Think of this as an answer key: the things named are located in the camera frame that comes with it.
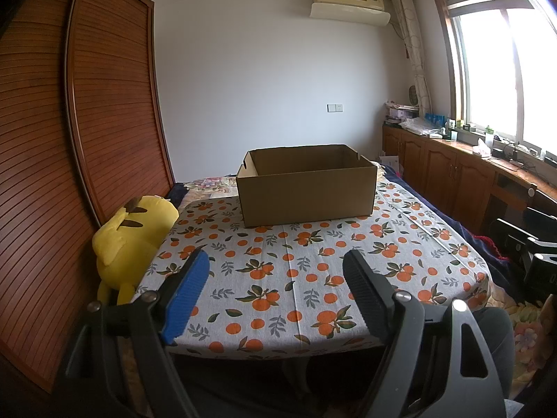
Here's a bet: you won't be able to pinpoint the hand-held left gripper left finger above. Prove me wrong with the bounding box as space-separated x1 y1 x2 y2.
65 248 212 418

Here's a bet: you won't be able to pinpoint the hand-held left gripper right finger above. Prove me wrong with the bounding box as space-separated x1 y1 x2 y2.
343 249 510 418

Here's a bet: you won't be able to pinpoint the brown cardboard box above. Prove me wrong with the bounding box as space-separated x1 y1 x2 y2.
236 144 378 228

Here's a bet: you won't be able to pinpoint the yellow plush toy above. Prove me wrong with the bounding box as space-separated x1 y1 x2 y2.
92 195 180 305

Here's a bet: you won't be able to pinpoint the orange fruit print tablecloth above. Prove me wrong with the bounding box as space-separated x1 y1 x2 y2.
143 180 490 360

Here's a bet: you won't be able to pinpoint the person's dark pants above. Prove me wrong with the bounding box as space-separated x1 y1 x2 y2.
174 307 516 418

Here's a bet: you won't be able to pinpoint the dark blue blanket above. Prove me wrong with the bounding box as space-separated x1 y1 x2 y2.
378 163 523 266

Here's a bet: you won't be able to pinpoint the wooden cabinet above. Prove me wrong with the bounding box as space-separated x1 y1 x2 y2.
382 123 557 245

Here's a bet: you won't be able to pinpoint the floral quilt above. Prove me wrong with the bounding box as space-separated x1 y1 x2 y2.
474 279 549 397

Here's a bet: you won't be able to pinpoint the black chair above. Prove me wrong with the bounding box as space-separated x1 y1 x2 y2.
496 207 557 301

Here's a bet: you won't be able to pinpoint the white plastic bag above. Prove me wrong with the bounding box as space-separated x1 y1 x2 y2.
398 117 445 137

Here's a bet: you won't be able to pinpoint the pink boxes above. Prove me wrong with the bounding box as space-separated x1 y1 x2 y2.
384 102 418 125

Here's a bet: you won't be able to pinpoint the wooden slatted wardrobe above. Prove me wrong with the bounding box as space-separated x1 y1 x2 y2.
0 0 177 393

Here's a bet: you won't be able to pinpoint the patterned curtain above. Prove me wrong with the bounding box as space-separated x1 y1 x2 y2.
390 0 432 116

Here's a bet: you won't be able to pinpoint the wooden frame window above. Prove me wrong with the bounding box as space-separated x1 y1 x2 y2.
431 0 557 157

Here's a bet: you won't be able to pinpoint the wall air conditioner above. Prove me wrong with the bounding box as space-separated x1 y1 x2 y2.
310 0 391 26

